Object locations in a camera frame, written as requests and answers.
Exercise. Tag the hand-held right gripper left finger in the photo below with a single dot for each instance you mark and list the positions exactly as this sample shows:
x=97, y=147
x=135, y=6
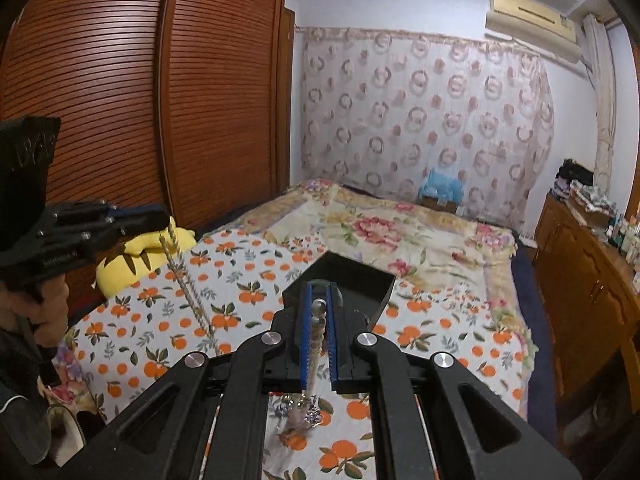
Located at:
x=306, y=320

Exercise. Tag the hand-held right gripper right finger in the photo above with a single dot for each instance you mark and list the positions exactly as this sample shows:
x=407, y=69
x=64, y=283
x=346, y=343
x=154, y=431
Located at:
x=334, y=330

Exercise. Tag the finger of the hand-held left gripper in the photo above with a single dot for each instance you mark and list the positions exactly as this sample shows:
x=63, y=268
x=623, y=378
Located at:
x=135, y=227
x=100, y=210

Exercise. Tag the black jewelry box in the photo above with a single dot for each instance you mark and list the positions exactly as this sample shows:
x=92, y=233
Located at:
x=360, y=275

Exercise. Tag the silver flower hair comb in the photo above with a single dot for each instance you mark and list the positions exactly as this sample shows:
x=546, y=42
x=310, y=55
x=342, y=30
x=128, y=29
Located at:
x=300, y=412

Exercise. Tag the person's left hand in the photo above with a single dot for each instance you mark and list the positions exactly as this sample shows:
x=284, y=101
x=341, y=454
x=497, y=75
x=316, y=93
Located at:
x=50, y=307

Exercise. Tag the yellow plush toy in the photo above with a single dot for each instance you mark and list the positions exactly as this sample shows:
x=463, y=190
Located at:
x=120, y=270

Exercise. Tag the orange fruit print blanket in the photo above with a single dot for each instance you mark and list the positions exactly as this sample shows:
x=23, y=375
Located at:
x=240, y=272

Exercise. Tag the floral quilt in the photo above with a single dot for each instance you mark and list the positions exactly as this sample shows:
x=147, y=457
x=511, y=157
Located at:
x=400, y=240

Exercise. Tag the brown slatted wardrobe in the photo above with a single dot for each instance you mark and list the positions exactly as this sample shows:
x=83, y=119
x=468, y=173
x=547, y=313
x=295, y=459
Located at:
x=125, y=85

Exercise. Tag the cardboard box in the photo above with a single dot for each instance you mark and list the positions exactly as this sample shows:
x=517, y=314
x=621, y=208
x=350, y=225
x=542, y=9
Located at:
x=440, y=205

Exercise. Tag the person's dark jacket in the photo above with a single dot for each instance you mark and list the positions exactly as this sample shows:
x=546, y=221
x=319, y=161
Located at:
x=17, y=360

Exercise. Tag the blue plush toy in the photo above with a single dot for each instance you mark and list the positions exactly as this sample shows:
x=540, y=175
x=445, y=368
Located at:
x=441, y=184

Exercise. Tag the dark blue bed sheet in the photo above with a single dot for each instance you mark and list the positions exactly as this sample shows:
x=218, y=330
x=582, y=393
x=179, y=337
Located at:
x=537, y=340

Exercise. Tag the wooden cabinet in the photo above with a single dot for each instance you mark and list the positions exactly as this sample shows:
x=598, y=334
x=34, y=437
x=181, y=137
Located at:
x=585, y=300

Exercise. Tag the stack of folded clothes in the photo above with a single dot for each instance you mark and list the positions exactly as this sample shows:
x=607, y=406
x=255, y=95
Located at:
x=585, y=187

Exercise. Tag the group of cosmetic bottles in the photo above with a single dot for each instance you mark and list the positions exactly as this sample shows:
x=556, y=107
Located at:
x=625, y=240

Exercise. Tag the beige window curtain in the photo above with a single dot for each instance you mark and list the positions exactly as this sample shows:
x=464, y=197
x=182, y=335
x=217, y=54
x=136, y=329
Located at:
x=602, y=105

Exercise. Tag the beige air conditioner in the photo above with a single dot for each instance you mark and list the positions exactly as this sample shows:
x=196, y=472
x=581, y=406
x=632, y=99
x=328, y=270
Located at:
x=532, y=25

